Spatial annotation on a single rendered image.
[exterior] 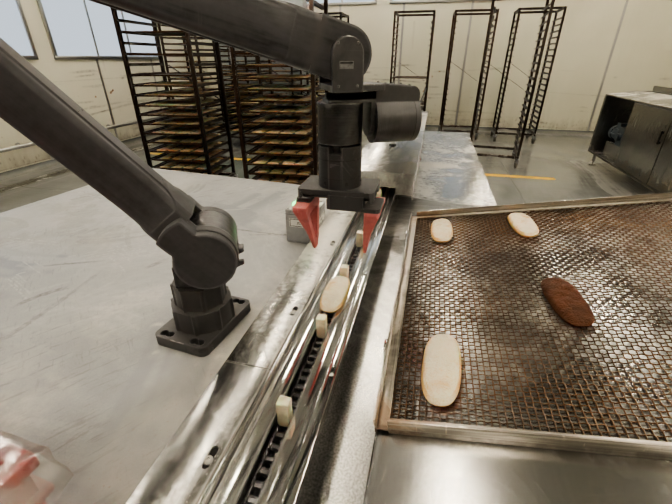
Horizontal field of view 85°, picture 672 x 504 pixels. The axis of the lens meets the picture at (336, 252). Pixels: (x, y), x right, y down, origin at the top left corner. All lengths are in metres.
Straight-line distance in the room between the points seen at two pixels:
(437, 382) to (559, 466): 0.11
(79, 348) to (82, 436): 0.16
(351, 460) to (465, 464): 0.13
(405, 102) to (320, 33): 0.13
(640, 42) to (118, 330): 7.93
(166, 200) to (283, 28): 0.23
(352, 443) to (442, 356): 0.13
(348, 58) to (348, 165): 0.12
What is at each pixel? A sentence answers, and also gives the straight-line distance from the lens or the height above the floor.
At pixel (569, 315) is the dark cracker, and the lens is 0.48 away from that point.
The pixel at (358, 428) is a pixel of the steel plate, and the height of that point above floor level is 0.82.
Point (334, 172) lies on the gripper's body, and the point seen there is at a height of 1.05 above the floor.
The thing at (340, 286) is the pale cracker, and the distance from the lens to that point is 0.58.
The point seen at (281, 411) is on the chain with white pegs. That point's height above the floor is 0.86.
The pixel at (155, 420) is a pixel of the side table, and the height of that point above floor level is 0.82.
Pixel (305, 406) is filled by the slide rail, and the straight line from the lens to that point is 0.42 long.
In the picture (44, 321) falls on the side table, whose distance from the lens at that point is 0.72.
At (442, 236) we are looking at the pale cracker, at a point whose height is 0.91.
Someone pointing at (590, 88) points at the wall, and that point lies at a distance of 7.89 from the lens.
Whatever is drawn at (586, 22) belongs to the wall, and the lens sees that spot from 7.80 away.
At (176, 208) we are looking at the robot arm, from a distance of 0.48.
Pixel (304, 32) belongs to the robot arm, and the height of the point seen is 1.20.
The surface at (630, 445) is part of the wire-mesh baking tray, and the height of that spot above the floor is 0.93.
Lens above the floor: 1.17
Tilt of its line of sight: 28 degrees down
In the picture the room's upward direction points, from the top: straight up
